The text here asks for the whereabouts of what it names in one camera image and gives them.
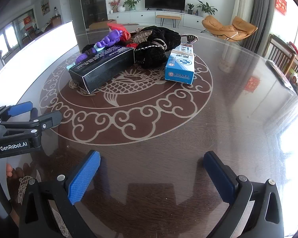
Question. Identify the red wall hanging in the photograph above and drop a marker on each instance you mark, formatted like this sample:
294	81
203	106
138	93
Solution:
281	3

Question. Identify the red pyramid packet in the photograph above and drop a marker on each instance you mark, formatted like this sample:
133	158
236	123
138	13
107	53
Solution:
131	44
116	27

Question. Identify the clear claw hair clip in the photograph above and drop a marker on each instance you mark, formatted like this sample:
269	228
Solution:
141	36

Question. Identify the wooden dining chair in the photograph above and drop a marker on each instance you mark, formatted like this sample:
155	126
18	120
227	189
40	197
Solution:
283	52

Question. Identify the purple plastic toy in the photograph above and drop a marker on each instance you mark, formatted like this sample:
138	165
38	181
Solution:
111	38

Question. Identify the wooden bench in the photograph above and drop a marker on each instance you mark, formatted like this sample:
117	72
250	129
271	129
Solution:
168	16

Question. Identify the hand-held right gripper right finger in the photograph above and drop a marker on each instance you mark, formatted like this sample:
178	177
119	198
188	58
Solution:
218	176

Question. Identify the person's left hand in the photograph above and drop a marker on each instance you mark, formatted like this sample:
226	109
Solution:
9	171

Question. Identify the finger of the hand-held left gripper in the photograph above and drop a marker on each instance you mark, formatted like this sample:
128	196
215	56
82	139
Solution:
49	120
19	109

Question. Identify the grey curtain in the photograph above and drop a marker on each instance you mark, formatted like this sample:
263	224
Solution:
262	14

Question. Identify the metal hair clip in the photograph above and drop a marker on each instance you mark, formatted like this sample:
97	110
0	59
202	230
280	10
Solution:
191	39

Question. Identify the round white vase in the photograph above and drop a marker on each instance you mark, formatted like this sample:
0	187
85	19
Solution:
121	9

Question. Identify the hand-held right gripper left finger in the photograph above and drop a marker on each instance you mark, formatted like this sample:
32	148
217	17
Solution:
85	176

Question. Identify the covered standing air conditioner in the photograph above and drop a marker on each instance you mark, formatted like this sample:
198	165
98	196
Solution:
242	2

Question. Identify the large green potted plant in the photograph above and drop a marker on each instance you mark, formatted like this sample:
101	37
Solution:
207	7

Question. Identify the black cardboard box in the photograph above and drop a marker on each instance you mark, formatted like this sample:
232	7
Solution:
101	69

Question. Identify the white television cabinet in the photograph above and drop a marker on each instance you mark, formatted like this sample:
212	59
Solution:
139	17

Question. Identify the dark display cabinet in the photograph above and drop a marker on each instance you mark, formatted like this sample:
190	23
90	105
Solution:
93	2

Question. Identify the bushy green potted plant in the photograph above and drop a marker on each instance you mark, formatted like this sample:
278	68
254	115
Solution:
131	3

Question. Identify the wooden sideboard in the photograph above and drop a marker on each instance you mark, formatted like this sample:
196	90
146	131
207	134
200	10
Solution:
56	21

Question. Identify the red cloth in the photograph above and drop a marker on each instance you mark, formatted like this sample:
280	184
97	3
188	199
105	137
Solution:
293	47

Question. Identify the small potted plant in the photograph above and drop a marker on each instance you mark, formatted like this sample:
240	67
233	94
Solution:
190	7

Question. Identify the blue white toothpaste box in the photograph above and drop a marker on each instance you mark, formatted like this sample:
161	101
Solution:
180	67

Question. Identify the framed wall picture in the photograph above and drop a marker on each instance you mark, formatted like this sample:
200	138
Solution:
45	5

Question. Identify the orange lounge chair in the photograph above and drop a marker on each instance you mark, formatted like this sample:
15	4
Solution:
226	28

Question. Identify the red flower plant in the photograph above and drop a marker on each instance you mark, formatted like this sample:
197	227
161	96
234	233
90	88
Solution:
115	3

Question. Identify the brown patterned desktop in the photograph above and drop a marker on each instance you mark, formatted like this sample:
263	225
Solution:
164	133

